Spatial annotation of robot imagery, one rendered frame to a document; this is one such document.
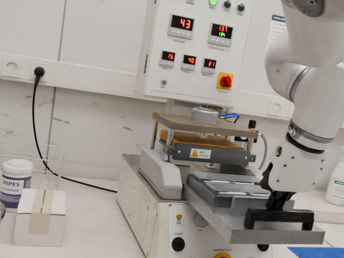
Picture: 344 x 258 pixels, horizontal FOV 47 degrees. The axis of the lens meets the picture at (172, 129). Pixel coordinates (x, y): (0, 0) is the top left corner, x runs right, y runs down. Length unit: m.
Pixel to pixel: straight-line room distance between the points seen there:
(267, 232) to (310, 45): 0.40
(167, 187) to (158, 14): 0.55
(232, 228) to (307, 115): 0.25
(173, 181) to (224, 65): 0.50
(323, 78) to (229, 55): 0.67
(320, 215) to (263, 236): 0.91
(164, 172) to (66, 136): 0.75
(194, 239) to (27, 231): 0.42
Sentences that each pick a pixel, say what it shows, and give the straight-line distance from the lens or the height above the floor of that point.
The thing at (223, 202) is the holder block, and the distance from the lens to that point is 0.87.
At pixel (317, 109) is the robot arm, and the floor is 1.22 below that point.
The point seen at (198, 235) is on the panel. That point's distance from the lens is 1.01.
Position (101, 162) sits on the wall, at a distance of 1.69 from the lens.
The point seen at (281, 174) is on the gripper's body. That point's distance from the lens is 0.76.
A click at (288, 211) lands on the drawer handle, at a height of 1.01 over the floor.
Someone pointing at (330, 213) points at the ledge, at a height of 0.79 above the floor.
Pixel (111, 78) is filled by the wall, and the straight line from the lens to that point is 1.59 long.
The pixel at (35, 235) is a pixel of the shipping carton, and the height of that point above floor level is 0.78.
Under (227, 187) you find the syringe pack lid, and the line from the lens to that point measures 0.91.
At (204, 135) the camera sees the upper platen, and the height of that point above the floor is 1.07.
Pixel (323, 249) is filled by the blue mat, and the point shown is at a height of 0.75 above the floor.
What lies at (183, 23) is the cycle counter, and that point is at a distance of 1.27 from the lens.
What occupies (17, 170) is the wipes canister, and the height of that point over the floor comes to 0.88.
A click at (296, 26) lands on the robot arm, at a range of 0.55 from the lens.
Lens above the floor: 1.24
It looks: 8 degrees down
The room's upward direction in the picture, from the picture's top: 9 degrees clockwise
